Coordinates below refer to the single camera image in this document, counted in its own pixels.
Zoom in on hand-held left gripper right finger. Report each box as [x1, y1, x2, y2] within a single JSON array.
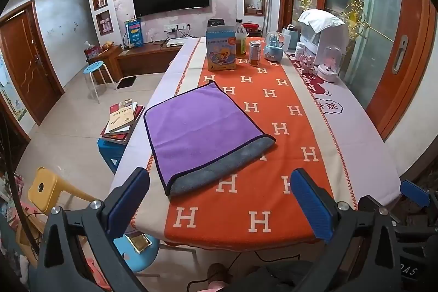
[[290, 168, 402, 292]]

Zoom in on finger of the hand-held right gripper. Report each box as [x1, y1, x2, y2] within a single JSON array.
[[358, 180, 431, 226]]

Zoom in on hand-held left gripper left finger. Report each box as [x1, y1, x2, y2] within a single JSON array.
[[29, 167, 151, 292]]

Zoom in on purple and grey towel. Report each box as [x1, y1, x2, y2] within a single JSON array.
[[144, 80, 276, 197]]

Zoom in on gold flat box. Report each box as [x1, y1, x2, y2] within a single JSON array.
[[131, 234, 153, 254]]

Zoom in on orange patterned tablecloth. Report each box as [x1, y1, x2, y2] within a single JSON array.
[[109, 35, 401, 250]]

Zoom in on blue plastic stool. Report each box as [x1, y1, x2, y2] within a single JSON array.
[[97, 138, 127, 175]]

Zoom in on light blue round stool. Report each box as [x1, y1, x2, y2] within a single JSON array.
[[113, 233, 161, 275]]

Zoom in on stack of books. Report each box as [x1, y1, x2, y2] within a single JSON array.
[[100, 100, 145, 145]]

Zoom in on yellow metal chair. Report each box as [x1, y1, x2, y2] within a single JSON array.
[[27, 166, 100, 215]]

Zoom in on black floor mat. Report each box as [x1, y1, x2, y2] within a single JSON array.
[[116, 76, 137, 89]]

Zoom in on wooden sliding glass door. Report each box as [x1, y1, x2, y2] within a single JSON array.
[[278, 0, 438, 142]]

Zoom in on blue round stool white legs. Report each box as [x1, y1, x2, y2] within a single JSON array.
[[83, 61, 117, 104]]

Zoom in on wooden television cabinet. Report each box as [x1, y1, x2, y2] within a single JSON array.
[[85, 38, 187, 85]]

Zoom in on glass dome ornament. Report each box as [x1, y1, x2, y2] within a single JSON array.
[[316, 45, 343, 83]]

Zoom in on pink toy figure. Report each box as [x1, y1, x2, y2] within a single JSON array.
[[296, 54, 316, 74]]

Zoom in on red tissue pack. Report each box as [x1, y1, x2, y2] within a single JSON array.
[[84, 42, 103, 60]]

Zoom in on small glass jar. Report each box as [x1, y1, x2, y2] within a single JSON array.
[[249, 41, 262, 67]]

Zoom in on blue snow globe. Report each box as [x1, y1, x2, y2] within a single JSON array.
[[263, 31, 284, 62]]

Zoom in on brown wooden door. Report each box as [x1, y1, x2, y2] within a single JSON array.
[[0, 10, 64, 126]]

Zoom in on white water dispenser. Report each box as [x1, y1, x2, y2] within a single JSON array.
[[299, 18, 346, 66]]

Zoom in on blue printed bag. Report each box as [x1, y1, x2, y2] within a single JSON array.
[[124, 19, 143, 48]]

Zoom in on white plastic jug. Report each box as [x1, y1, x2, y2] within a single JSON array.
[[283, 24, 299, 51]]

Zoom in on blue cartoon carton box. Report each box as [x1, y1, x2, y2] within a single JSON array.
[[206, 26, 237, 71]]

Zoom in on oil bottle with black cap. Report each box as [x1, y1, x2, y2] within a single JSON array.
[[235, 19, 247, 58]]

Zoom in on gold hanging ornament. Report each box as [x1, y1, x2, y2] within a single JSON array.
[[344, 0, 364, 38]]

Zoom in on metal mop pole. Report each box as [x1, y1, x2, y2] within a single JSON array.
[[262, 0, 273, 36]]

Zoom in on silver sliding door handle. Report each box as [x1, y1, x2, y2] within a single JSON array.
[[392, 35, 409, 75]]

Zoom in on wall poster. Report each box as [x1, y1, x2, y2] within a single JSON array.
[[0, 71, 28, 122]]

